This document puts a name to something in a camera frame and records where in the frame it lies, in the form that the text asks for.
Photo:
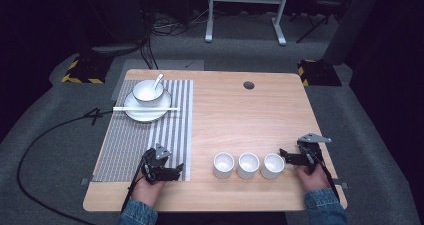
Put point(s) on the grey curtain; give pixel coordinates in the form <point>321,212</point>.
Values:
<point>353,21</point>

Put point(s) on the yellow black striped base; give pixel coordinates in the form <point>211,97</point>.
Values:
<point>85,70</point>
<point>320,73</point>

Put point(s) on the white chopstick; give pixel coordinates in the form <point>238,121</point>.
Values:
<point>133,110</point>
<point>133,107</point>

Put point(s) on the white bowl with dark rim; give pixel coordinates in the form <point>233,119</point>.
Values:
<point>143,94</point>

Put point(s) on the person's right hand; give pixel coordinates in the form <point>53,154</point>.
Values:
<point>315,185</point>

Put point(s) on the white plate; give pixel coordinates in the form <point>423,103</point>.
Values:
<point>146,116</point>

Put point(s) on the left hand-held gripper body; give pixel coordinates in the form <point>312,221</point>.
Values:
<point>152,160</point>

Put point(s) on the dark tripod stand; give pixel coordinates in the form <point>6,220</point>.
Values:
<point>316,21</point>

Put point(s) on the person's left hand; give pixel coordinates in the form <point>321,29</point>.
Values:
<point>146,192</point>

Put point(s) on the grey striped placemat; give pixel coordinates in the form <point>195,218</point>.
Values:
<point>130,145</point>

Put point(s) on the white cup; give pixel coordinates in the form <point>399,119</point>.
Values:
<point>223,167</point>
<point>271,168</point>
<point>247,167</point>

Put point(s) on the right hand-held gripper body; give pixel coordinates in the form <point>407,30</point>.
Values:
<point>311,151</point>

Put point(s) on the white ceramic spoon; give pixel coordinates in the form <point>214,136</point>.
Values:
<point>159,79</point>

